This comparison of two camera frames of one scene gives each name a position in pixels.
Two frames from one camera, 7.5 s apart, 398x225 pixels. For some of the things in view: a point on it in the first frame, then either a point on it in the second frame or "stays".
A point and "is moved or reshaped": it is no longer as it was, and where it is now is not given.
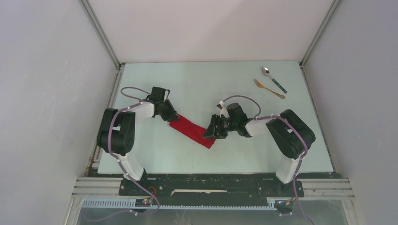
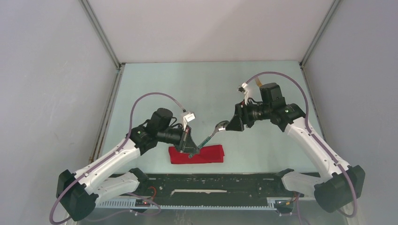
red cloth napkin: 192,131 to 213,153
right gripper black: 213,132 to 236,123
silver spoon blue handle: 266,71 is moved or reshaped
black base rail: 210,185 stays
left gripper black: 172,115 to 187,145
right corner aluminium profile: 327,18 stays
